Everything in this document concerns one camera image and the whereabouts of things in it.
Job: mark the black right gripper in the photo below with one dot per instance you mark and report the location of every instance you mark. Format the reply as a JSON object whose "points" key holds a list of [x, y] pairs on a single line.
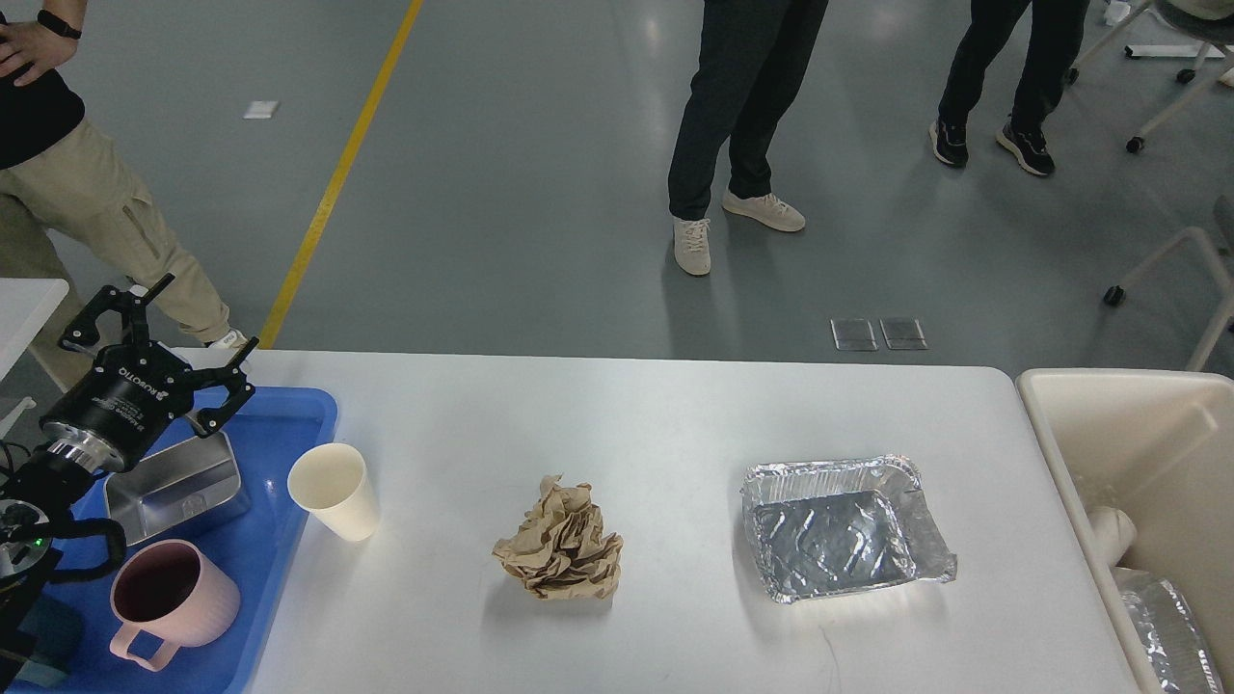
{"points": [[125, 405]]}

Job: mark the square stainless steel tray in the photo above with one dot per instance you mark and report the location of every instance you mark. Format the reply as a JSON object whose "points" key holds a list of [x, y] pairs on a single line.
{"points": [[185, 490]]}

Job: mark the cream paper cup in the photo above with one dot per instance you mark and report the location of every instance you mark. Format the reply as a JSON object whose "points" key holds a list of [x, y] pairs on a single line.
{"points": [[331, 481]]}

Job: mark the pink mug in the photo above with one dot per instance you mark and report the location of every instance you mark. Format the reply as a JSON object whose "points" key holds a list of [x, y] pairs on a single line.
{"points": [[169, 596]]}

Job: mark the aluminium foil tray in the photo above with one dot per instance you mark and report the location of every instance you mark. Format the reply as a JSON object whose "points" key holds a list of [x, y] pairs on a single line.
{"points": [[827, 529]]}

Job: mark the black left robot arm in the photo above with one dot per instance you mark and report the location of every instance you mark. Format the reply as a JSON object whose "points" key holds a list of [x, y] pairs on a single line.
{"points": [[37, 502]]}

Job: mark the blue plastic tray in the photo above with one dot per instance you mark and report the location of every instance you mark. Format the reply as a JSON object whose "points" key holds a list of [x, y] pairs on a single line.
{"points": [[253, 543]]}

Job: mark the white side table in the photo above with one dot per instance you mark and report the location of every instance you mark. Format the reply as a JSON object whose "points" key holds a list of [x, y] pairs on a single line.
{"points": [[26, 306]]}

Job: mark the person in beige trousers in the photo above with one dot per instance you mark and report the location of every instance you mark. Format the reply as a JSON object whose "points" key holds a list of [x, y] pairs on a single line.
{"points": [[59, 173]]}

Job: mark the teal cup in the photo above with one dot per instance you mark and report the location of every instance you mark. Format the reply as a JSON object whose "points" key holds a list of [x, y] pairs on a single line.
{"points": [[56, 628]]}

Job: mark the crumpled brown paper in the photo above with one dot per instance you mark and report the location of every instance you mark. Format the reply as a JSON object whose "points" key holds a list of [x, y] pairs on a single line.
{"points": [[560, 552]]}

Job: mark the person in dark trousers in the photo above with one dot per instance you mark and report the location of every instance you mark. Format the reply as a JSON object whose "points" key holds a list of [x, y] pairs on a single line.
{"points": [[752, 61]]}

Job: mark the clear floor plate left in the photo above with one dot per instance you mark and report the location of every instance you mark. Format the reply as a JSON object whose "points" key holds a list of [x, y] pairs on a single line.
{"points": [[853, 335]]}

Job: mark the clear floor plate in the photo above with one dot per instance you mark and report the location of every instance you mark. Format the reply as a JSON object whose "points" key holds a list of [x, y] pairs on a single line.
{"points": [[903, 334], [853, 335]]}

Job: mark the clear floor plate right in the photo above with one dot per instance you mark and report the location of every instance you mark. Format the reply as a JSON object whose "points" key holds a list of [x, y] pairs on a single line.
{"points": [[903, 334]]}

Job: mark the white chair leg right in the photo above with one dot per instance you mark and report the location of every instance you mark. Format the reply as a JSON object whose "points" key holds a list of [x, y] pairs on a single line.
{"points": [[1213, 252]]}

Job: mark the white cup inside bin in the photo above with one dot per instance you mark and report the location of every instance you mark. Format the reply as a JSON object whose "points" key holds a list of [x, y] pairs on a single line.
{"points": [[1113, 534]]}

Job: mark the beige plastic bin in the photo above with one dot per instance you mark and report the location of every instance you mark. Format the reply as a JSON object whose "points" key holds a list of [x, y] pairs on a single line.
{"points": [[1158, 446]]}

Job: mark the foil tray inside bin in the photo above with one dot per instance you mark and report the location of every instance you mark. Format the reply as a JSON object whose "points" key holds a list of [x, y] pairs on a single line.
{"points": [[1168, 631]]}

